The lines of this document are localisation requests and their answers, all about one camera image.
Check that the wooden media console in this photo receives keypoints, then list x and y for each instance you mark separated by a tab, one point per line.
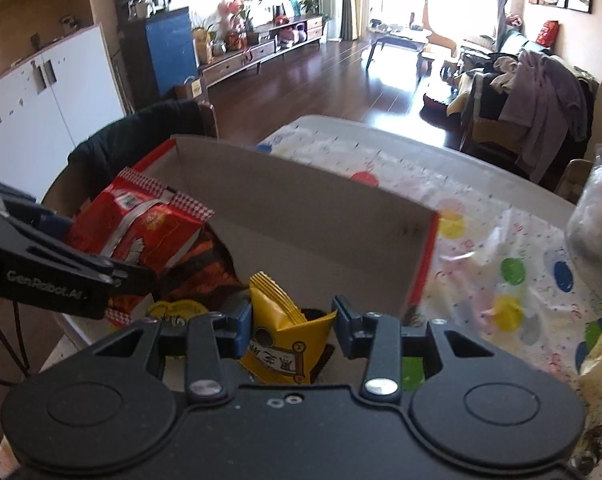
241	60

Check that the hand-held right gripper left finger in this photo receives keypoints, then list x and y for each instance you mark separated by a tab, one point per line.
241	330

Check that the pink flower bouquet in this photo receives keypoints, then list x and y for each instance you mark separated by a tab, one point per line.
233	12

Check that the red checkered-edge snack bag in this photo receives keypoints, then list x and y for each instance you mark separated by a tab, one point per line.
146	225

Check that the white cabinet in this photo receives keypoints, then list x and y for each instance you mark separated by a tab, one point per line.
56	110

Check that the sofa with clothes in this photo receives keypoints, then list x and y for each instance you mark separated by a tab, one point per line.
486	105

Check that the pale yellow snack packet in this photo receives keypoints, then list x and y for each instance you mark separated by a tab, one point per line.
601	375

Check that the balloon print tablecloth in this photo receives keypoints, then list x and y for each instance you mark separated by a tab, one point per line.
481	260

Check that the tan wooden chair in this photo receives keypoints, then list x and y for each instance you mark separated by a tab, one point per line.
573	175

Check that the clear plastic bag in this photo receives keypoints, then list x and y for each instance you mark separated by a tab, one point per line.
596	210

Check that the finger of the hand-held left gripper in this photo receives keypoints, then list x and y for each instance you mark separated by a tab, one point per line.
56	226
133	280

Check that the printed snack packet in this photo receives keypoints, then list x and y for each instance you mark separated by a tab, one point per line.
598	442

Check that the wooden coffee table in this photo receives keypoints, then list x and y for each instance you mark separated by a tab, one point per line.
398	40

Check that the small yellow snack packet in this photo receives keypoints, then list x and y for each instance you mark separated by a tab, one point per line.
276	320

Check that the dark floor cushion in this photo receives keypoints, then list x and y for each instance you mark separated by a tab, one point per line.
438	107

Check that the blue front cabinet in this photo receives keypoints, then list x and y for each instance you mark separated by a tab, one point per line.
168	50

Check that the red cardboard box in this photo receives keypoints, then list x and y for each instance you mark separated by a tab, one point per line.
306	230

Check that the orange black snack bag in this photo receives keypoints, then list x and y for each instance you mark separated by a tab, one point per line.
201	270

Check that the yellow cartoon snack packet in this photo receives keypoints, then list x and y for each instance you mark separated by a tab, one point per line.
178	308

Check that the black jacket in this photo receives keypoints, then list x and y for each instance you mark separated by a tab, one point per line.
131	135

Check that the grey curtain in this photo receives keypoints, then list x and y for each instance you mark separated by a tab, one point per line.
350	0

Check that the grey-purple garment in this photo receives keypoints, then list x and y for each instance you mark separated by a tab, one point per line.
546	105

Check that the brown paper bag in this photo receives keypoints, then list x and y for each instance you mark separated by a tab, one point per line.
190	89

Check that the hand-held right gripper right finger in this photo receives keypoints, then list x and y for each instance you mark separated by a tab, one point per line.
348	330

